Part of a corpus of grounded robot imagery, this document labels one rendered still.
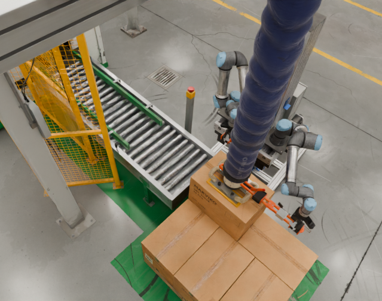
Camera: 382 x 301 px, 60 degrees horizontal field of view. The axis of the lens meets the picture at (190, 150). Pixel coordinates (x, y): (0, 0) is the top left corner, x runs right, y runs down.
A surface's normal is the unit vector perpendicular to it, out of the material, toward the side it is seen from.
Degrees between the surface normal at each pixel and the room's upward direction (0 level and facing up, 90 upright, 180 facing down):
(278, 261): 0
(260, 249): 0
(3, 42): 90
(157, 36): 0
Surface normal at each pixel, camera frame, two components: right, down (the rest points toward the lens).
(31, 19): 0.73, 0.59
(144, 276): 0.05, -0.57
